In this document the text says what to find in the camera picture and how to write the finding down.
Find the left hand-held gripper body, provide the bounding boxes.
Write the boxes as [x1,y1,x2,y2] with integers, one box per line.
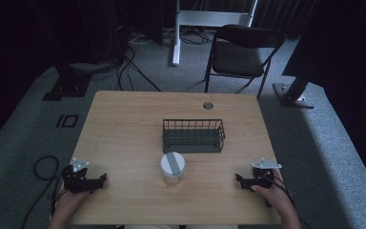
[62,156,101,196]

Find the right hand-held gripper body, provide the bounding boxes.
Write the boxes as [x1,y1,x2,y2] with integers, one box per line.
[247,157,283,190]

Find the black wire basket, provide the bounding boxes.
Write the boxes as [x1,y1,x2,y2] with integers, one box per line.
[162,118,227,155]

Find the clear jar with white lid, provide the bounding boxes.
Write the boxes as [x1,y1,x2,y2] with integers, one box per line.
[159,151,187,186]

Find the person's left hand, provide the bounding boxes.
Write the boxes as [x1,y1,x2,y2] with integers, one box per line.
[54,189,91,221]

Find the person's right hand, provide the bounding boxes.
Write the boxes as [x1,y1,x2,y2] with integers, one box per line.
[250,169,295,218]

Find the black slanted stand with base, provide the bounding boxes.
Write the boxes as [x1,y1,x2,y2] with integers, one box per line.
[272,37,316,110]

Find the black stand with flat base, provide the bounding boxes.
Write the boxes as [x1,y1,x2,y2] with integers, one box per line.
[28,0,93,102]

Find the black folding chair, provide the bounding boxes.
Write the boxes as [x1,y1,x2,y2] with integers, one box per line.
[203,24,286,101]

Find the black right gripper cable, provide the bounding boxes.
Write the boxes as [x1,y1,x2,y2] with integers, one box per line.
[264,176,314,229]

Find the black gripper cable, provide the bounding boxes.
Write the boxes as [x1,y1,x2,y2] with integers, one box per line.
[20,155,67,229]
[264,176,314,229]

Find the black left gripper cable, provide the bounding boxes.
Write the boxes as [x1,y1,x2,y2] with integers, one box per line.
[20,155,67,229]

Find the black floor cables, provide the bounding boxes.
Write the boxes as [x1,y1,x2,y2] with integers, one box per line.
[70,28,163,94]

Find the white desk frame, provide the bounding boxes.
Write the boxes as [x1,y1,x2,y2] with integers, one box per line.
[171,0,259,67]

